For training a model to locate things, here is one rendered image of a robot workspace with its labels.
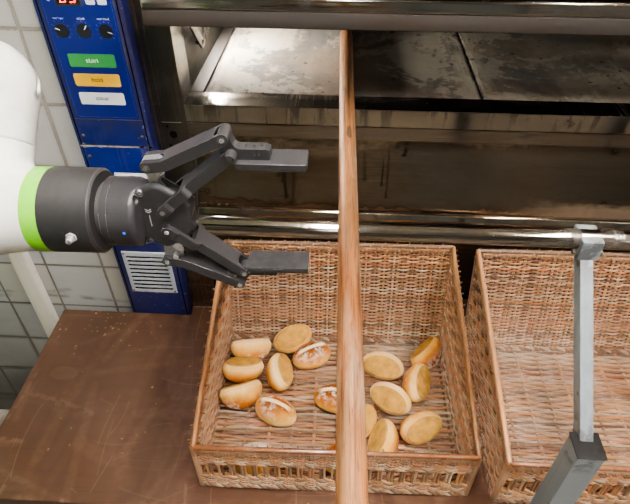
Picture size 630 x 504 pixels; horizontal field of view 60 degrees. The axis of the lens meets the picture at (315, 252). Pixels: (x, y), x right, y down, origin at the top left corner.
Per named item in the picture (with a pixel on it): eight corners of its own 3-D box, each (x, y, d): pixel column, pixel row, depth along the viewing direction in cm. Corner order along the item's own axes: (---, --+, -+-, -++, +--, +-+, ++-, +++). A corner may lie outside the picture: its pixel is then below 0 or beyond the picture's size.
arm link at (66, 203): (50, 274, 58) (20, 204, 52) (89, 208, 67) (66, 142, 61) (106, 276, 58) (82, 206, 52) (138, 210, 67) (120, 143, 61)
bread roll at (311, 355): (323, 343, 140) (324, 329, 136) (335, 363, 135) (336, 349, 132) (288, 357, 137) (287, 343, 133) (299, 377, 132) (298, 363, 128)
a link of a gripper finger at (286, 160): (239, 154, 56) (239, 148, 55) (308, 155, 56) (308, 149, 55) (235, 170, 53) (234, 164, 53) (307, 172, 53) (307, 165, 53)
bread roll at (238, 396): (261, 378, 124) (267, 402, 123) (258, 377, 130) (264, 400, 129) (218, 390, 121) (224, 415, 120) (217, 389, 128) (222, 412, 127)
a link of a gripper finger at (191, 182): (173, 199, 60) (163, 191, 60) (243, 141, 55) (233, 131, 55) (164, 221, 57) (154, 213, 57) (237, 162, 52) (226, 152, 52)
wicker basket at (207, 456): (231, 313, 149) (220, 235, 131) (440, 319, 147) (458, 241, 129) (195, 490, 113) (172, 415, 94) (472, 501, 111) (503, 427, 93)
